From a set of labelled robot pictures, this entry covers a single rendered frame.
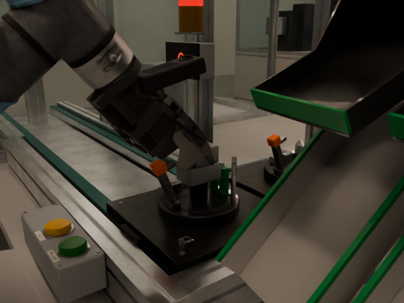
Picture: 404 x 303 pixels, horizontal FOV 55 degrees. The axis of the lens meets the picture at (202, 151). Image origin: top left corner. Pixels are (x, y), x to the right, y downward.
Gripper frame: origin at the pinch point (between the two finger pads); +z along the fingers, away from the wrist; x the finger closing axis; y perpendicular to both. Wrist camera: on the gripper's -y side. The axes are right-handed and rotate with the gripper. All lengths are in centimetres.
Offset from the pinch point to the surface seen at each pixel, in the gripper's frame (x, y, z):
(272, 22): -83, -90, 48
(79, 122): -86, 2, 15
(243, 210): 4.9, 2.7, 11.2
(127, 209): -7.0, 14.9, 0.9
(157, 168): 1.0, 7.3, -5.3
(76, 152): -61, 11, 11
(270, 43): -83, -85, 55
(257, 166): -9.5, -10.5, 22.3
